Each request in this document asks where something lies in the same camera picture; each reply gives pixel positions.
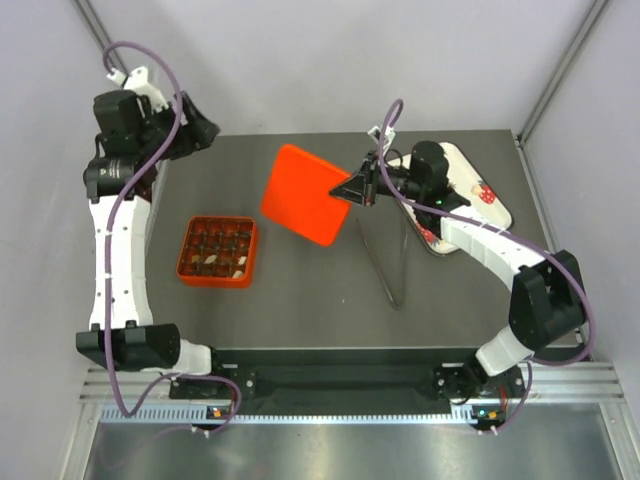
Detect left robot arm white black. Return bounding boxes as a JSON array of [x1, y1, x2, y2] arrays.
[[75, 90, 227, 397]]

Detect metal tweezers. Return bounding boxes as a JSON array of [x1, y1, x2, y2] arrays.
[[355, 218, 408, 311]]

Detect orange box lid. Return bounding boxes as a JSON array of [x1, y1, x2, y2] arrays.
[[261, 144, 351, 247]]

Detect white strawberry tray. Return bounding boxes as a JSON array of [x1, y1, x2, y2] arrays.
[[396, 142, 513, 256]]

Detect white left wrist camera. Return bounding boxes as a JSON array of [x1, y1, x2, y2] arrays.
[[107, 66, 169, 112]]

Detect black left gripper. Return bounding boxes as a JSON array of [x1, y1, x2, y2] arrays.
[[137, 91, 220, 162]]

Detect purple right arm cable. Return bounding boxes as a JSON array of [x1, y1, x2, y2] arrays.
[[377, 98, 596, 434]]

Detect orange chocolate box with grid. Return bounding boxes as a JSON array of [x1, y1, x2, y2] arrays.
[[176, 216, 259, 289]]

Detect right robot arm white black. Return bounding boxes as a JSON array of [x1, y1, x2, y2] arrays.
[[329, 141, 587, 400]]

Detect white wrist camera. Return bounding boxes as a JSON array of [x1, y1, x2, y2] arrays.
[[107, 66, 169, 112], [367, 126, 396, 153]]

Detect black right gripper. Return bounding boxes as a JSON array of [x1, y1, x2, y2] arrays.
[[330, 151, 425, 208]]

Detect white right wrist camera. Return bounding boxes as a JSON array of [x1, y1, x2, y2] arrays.
[[367, 126, 396, 153]]

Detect aluminium rail frame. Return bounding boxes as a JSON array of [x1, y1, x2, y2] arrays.
[[62, 351, 639, 479]]

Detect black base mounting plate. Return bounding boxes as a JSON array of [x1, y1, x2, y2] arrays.
[[167, 349, 526, 416]]

